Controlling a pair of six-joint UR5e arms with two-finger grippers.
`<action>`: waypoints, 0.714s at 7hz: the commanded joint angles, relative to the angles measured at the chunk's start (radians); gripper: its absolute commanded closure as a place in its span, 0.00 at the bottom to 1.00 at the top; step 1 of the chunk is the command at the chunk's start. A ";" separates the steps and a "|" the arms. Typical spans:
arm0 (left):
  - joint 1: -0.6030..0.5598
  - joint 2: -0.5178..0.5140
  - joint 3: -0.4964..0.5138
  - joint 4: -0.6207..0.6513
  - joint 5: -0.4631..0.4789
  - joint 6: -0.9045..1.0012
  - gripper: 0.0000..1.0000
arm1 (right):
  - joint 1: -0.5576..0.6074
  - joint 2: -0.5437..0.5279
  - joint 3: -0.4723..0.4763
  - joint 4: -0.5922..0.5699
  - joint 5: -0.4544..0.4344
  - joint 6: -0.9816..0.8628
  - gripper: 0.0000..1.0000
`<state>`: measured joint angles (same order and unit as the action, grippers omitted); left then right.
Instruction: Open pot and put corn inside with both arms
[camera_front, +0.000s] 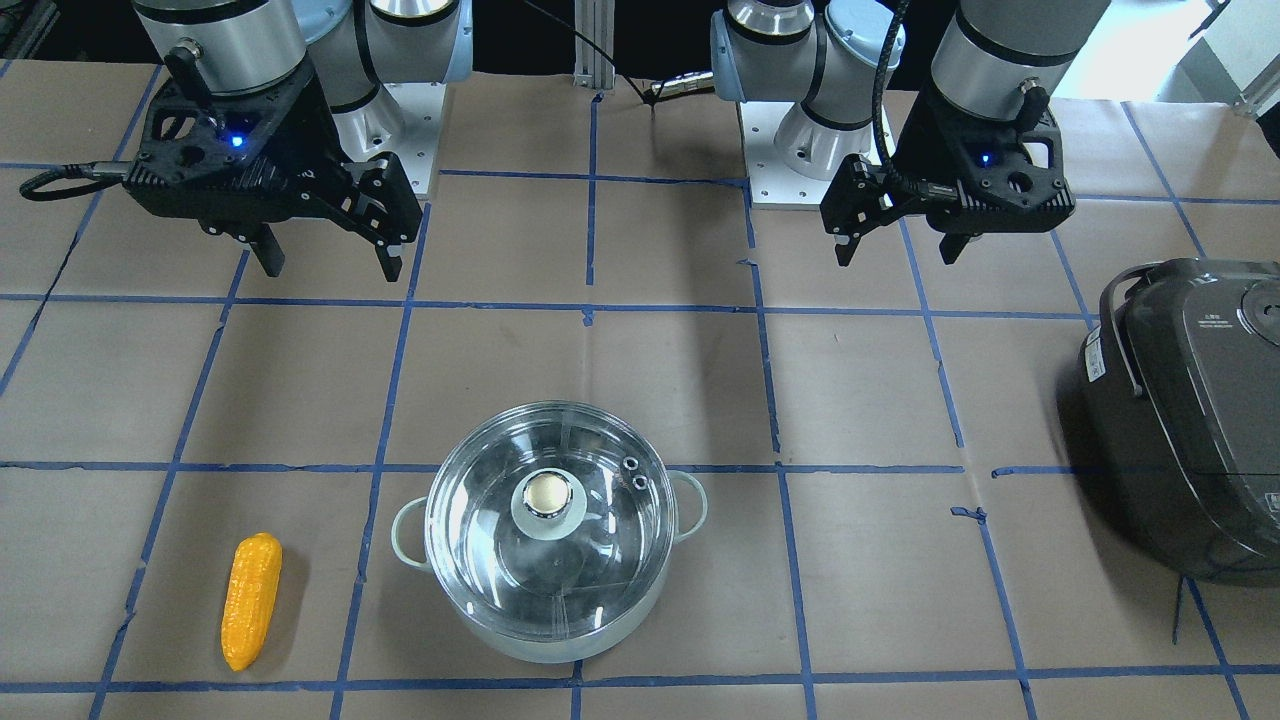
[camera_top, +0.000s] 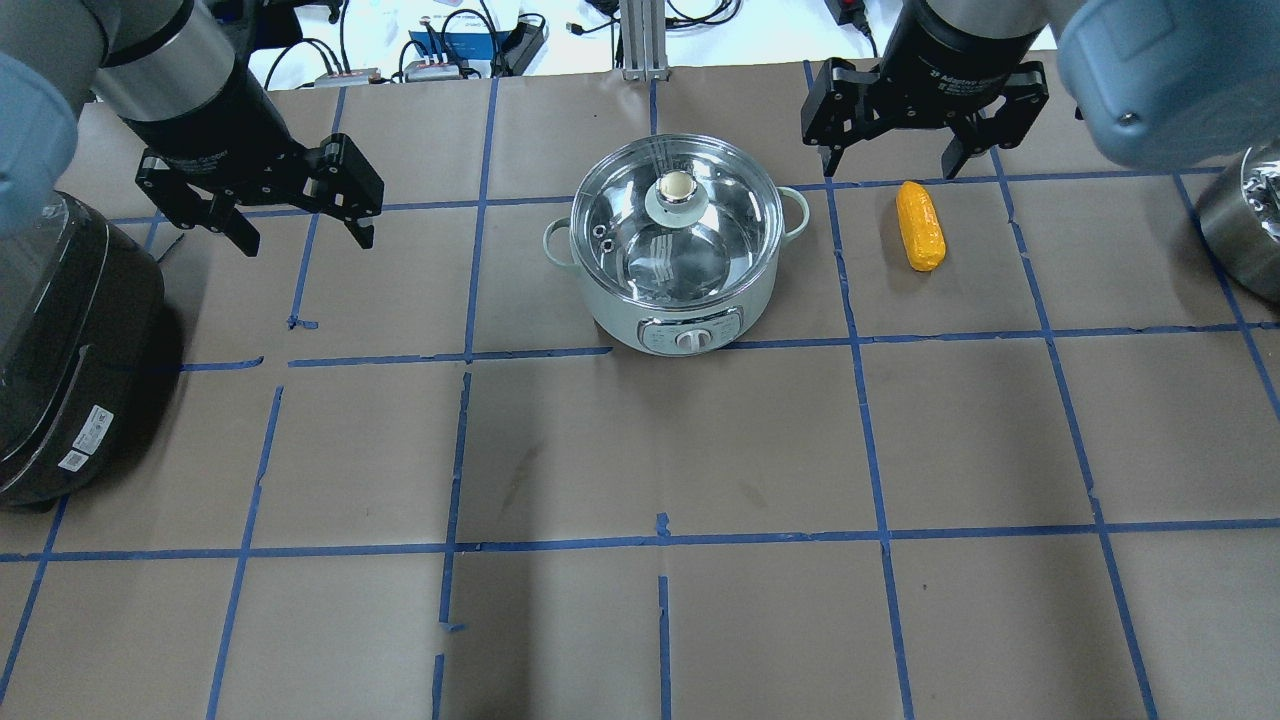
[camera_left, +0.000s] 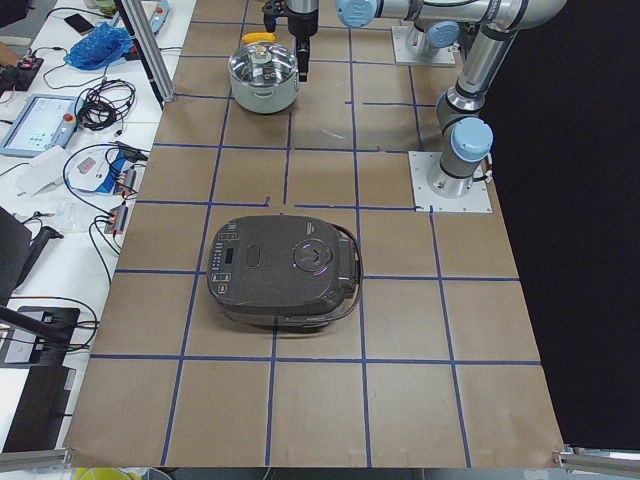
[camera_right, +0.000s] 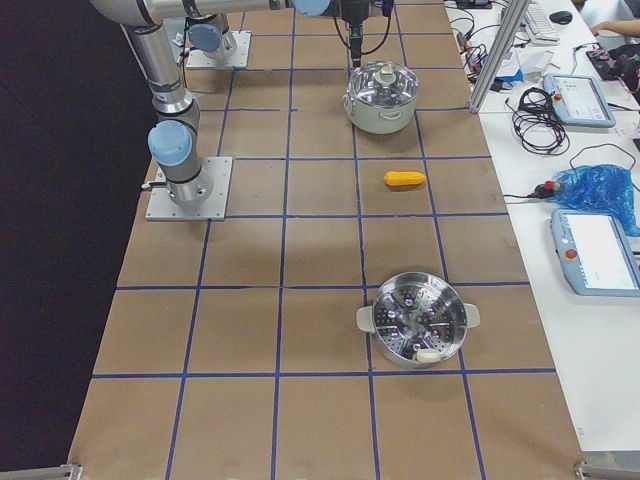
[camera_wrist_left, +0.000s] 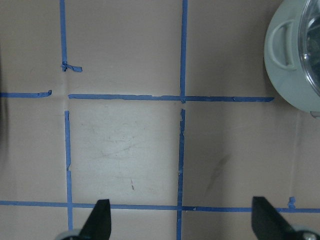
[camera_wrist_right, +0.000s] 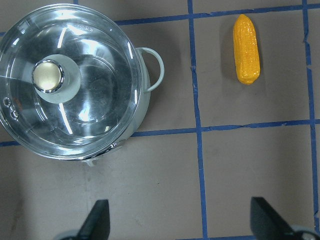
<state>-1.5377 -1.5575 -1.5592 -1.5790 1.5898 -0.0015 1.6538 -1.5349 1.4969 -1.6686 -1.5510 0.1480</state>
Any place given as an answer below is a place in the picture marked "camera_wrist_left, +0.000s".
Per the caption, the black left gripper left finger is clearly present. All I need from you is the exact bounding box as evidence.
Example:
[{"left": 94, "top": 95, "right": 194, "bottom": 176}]
[{"left": 79, "top": 199, "right": 111, "bottom": 240}]

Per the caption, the grey-green cooking pot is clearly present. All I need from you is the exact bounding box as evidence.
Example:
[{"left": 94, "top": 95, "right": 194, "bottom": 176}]
[{"left": 264, "top": 0, "right": 320, "bottom": 112}]

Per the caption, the clear glass pot lid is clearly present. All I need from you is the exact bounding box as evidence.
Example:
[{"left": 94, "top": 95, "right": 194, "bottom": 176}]
[{"left": 298, "top": 0, "right": 320, "bottom": 94}]

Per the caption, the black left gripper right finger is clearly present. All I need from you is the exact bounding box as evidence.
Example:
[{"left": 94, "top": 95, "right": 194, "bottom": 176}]
[{"left": 251, "top": 196, "right": 297, "bottom": 240}]

